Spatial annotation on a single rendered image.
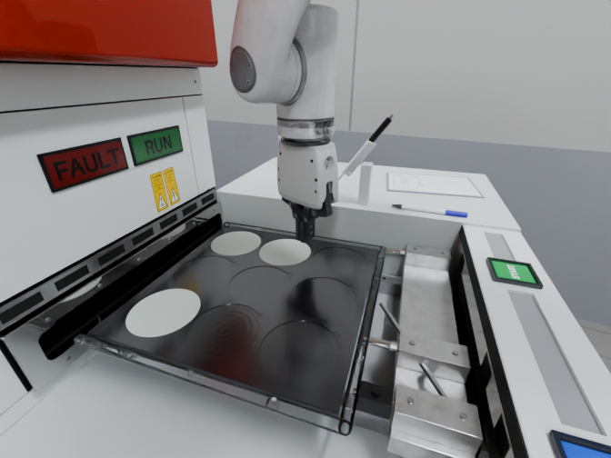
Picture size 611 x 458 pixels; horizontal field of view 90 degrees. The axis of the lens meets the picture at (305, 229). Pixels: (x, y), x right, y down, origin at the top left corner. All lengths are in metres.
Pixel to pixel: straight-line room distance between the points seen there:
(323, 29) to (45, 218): 0.41
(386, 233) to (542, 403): 0.39
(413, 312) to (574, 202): 1.55
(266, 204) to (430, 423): 0.50
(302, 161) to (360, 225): 0.24
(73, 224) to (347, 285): 0.41
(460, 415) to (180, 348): 0.32
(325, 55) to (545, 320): 0.41
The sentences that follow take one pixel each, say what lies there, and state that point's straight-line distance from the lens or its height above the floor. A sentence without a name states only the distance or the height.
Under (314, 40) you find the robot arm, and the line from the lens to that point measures 0.43.
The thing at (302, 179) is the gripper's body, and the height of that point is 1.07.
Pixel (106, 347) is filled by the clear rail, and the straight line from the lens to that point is 0.48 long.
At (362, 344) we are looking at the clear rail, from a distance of 0.42.
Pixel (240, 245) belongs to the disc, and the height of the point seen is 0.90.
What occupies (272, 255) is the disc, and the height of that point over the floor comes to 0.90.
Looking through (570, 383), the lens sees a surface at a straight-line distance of 0.39.
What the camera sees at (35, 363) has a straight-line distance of 0.53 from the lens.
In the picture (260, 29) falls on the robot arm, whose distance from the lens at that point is 0.37.
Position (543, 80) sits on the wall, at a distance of 1.86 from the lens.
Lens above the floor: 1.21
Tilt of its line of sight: 27 degrees down
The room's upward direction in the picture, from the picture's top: straight up
